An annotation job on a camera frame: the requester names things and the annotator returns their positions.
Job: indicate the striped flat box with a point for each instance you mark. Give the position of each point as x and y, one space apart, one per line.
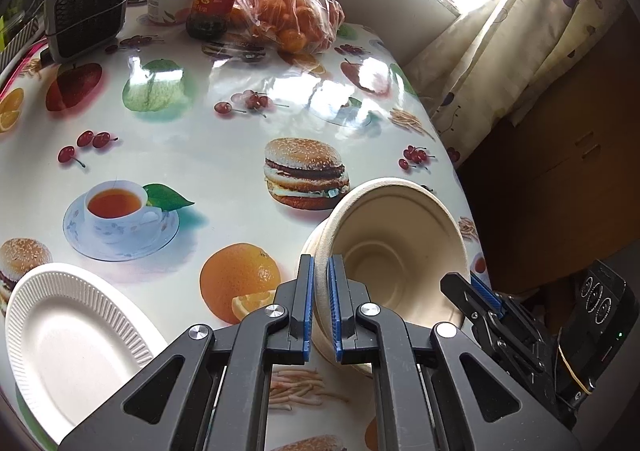
20 38

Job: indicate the grey desktop heater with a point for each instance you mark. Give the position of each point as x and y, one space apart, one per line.
87 6

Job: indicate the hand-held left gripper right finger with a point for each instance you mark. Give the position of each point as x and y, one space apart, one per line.
334 311

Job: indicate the cherry print curtain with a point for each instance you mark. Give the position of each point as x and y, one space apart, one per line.
525 46

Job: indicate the white foam plate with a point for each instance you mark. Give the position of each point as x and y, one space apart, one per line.
65 346

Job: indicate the brown wooden cabinet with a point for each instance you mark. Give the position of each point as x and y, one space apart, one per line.
565 171

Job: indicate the beige paper bowl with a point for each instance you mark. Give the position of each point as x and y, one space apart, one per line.
400 256
320 311

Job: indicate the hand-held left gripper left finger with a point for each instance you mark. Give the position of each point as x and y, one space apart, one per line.
309 311

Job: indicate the fruit printed tablecloth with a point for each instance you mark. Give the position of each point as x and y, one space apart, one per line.
210 141

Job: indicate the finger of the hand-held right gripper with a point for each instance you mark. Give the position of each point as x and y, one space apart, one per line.
480 296

